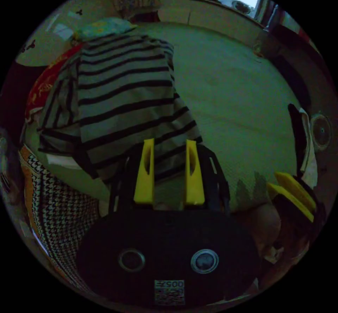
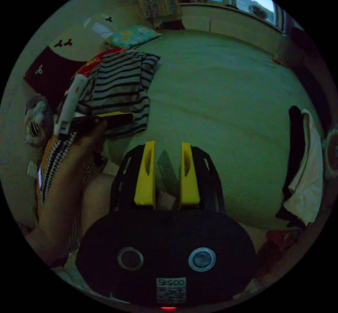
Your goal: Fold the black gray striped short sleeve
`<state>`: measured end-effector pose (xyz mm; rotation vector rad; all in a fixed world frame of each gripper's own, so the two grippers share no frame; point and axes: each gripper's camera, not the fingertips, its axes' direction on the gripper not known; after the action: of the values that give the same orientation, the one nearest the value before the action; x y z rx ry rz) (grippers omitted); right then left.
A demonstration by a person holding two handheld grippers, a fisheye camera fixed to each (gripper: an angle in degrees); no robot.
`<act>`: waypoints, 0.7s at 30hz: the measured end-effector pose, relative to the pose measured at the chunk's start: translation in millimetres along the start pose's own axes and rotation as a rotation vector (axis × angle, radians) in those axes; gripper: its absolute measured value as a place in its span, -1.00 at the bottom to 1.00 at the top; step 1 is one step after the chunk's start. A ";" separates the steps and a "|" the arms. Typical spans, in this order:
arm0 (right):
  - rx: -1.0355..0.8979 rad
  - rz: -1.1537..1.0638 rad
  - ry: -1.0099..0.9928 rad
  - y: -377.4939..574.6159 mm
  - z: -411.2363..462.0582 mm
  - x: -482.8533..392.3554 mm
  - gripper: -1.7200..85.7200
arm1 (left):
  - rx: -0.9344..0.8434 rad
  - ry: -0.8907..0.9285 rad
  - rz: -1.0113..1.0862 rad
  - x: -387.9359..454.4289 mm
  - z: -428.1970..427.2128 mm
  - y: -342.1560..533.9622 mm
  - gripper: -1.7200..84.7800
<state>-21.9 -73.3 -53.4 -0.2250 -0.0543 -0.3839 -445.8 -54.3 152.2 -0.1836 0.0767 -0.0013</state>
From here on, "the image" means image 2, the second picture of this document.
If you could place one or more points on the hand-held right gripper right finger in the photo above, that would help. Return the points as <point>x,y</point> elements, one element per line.
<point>189,178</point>

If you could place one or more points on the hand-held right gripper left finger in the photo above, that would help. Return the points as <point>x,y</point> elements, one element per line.
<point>144,175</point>

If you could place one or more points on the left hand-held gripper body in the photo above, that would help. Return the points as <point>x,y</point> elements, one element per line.
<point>79,124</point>

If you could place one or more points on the black gray striped shirt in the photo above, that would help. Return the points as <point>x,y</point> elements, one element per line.
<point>120,91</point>

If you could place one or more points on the person's left forearm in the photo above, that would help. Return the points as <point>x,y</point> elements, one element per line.
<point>56,202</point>

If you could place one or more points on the person's left hand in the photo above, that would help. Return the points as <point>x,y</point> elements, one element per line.
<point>88,143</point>

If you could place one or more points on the person's body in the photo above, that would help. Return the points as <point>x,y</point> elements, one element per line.
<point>96,194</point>

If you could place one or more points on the red printed garment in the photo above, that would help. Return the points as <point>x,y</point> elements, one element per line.
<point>91,63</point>

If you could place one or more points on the floral printed pillow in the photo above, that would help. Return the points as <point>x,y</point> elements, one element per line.
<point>131,37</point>

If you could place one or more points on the bed with pale quilt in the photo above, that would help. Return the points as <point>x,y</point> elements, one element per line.
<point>216,96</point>

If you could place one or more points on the pile of clothes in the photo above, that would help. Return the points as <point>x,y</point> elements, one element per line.
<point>303,165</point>

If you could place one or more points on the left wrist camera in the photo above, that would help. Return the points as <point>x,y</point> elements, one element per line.
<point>69,104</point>

